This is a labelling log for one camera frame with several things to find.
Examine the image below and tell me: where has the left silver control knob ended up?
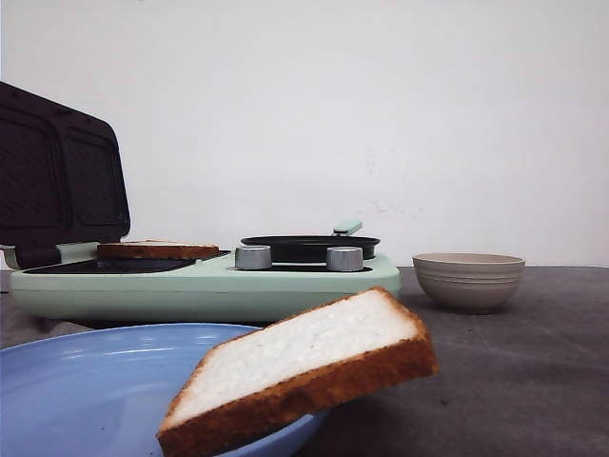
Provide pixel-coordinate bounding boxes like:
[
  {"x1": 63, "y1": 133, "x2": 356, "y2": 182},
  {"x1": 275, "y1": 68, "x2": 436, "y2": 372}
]
[{"x1": 234, "y1": 245, "x2": 272, "y2": 270}]

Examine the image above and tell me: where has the beige ribbed ceramic bowl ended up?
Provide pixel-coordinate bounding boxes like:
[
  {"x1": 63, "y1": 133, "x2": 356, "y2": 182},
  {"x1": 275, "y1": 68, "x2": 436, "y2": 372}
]
[{"x1": 412, "y1": 252, "x2": 525, "y2": 313}]

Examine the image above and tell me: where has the white bread slice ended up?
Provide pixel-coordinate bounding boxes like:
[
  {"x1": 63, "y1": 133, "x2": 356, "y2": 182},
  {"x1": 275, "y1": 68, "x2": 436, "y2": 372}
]
[
  {"x1": 157, "y1": 287, "x2": 439, "y2": 456},
  {"x1": 97, "y1": 240, "x2": 220, "y2": 260}
]

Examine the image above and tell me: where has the blue plastic plate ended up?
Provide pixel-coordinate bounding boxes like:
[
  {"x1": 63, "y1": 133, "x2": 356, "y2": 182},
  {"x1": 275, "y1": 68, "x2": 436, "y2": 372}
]
[{"x1": 0, "y1": 323, "x2": 329, "y2": 457}]

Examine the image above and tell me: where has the right silver control knob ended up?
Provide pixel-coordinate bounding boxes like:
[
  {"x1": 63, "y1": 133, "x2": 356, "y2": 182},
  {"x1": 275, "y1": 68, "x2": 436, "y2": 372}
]
[{"x1": 325, "y1": 247, "x2": 363, "y2": 272}]

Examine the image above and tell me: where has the silver control knob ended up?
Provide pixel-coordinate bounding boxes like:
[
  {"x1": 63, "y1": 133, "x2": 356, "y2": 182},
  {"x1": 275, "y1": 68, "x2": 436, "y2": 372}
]
[
  {"x1": 325, "y1": 247, "x2": 363, "y2": 272},
  {"x1": 234, "y1": 245, "x2": 272, "y2": 270}
]

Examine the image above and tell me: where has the mint green breakfast maker base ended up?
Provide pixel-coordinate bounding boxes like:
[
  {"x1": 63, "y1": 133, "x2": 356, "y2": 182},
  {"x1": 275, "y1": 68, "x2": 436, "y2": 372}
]
[{"x1": 10, "y1": 250, "x2": 401, "y2": 322}]

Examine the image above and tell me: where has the breakfast maker hinged lid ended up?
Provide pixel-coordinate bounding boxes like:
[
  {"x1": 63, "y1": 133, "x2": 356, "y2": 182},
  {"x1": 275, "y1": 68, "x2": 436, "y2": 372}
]
[{"x1": 1, "y1": 83, "x2": 130, "y2": 269}]

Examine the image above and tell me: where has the black frying pan green handle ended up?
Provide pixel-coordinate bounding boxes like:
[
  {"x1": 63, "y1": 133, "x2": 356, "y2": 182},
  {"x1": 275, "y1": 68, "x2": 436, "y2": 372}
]
[{"x1": 241, "y1": 218, "x2": 381, "y2": 263}]

